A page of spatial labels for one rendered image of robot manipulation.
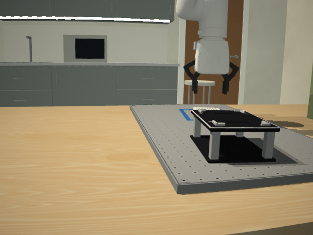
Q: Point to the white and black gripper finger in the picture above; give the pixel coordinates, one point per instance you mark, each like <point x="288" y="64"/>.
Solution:
<point x="227" y="77"/>
<point x="192" y="76"/>

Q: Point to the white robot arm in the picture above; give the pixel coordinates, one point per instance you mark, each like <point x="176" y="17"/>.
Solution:
<point x="211" y="15"/>

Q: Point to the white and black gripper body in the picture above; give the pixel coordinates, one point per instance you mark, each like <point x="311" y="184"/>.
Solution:
<point x="213" y="58"/>

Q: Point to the blue tape outline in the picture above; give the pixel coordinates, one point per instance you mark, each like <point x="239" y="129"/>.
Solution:
<point x="185" y="115"/>

